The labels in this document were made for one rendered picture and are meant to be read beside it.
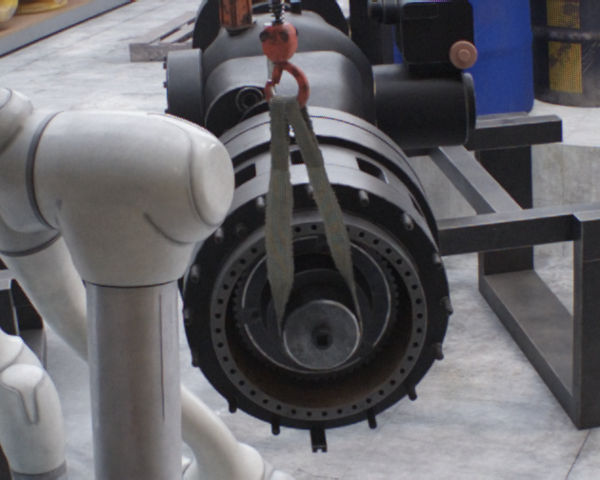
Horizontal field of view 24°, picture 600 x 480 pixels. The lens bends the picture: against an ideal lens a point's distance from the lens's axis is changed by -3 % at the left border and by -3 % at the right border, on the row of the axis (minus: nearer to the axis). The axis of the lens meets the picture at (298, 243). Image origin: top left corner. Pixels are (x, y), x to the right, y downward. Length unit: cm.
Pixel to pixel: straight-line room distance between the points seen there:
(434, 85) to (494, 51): 136
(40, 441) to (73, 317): 46
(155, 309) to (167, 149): 18
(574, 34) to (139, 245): 437
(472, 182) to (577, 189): 114
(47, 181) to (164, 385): 25
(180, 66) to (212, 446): 240
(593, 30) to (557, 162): 66
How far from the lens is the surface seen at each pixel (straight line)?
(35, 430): 217
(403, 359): 283
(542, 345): 453
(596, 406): 417
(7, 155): 158
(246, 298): 285
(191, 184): 149
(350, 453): 411
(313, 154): 261
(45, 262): 169
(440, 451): 410
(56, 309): 174
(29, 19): 1036
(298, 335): 272
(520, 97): 564
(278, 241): 269
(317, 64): 391
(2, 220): 164
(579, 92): 583
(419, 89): 416
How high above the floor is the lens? 193
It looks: 20 degrees down
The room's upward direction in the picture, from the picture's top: 4 degrees counter-clockwise
